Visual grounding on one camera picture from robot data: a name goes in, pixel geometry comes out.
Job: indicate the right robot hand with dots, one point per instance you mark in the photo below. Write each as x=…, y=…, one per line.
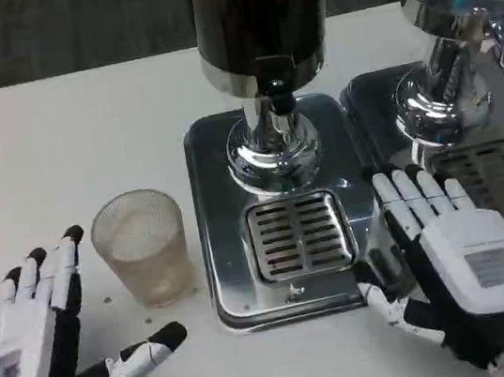
x=475, y=288

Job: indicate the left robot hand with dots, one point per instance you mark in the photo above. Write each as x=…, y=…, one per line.
x=33, y=344

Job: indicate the drip tray grid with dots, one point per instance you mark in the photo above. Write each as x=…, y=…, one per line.
x=301, y=237
x=492, y=178

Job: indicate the steel drip tray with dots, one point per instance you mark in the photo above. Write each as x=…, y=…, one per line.
x=465, y=156
x=281, y=222

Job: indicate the clear ribbed glass cup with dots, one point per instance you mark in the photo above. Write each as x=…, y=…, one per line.
x=142, y=247

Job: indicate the chrome drink dispenser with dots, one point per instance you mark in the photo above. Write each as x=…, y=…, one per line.
x=452, y=35

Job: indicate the dark drink dispenser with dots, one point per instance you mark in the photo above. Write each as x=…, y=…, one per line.
x=264, y=77

